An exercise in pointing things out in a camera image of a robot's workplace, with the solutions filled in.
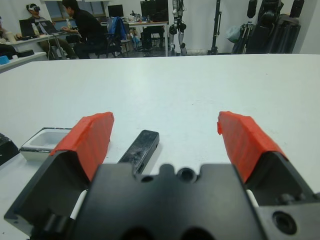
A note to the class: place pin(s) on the large black humanoid robot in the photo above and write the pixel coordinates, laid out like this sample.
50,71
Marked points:
275,27

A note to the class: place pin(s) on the white box base black rim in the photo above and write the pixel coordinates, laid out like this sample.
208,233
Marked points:
45,145

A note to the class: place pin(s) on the white bottle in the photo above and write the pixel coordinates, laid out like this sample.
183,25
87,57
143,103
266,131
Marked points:
35,29

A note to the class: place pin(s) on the person wearing VR headset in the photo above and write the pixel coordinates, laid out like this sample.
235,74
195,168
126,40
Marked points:
37,20

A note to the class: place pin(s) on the grey laptop with stickers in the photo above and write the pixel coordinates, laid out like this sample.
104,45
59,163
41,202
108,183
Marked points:
51,27

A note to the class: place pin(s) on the long white desk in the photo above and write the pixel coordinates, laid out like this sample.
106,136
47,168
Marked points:
27,41

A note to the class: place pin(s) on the silver humanoid robot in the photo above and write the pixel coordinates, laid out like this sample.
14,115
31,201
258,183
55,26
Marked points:
177,27

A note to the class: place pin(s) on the large black monitor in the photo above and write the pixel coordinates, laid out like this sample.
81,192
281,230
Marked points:
153,10

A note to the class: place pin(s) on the small black monitor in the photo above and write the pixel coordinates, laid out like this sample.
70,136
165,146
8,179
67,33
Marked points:
115,11

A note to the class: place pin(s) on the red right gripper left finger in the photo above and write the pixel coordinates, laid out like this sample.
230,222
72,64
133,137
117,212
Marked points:
82,140

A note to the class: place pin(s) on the blue jacket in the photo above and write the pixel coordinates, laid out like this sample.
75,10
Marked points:
117,27

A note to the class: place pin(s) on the black crane stand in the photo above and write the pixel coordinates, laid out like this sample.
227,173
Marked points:
215,27

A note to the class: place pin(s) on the pale green bag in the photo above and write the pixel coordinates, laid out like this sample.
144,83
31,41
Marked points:
233,33

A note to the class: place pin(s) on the black office chair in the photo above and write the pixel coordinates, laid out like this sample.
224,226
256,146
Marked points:
117,46

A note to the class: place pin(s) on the black box lid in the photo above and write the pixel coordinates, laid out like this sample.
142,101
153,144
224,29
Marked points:
6,150

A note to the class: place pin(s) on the person in black sweater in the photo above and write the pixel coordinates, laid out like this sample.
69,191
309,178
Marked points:
87,27

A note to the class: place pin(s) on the slim black camera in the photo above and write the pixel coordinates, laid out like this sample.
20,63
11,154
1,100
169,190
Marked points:
141,150

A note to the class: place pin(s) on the black laptop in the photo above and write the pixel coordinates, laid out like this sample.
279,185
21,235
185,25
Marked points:
26,28

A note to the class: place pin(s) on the small blue box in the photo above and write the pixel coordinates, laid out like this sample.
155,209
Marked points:
4,61

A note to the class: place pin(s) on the white desk with monitors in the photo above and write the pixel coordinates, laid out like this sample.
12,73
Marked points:
150,23

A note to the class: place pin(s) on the flat black case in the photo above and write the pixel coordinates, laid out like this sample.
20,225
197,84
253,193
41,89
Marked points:
24,53

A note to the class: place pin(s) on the folded black frames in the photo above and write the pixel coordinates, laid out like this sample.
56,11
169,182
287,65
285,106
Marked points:
246,40

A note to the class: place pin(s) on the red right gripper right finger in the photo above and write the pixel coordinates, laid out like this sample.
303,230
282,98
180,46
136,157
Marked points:
245,142

